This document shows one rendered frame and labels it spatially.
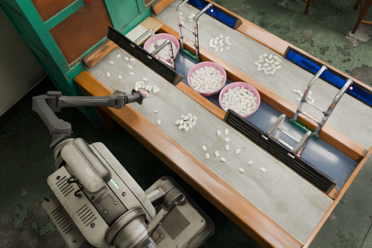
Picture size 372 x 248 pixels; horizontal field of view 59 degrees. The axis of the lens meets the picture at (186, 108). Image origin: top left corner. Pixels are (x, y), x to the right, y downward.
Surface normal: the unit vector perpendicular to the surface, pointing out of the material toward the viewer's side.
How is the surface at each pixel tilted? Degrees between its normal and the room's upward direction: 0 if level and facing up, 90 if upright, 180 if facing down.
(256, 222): 0
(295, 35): 0
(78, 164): 0
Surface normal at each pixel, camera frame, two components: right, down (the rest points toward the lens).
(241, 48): -0.07, -0.52
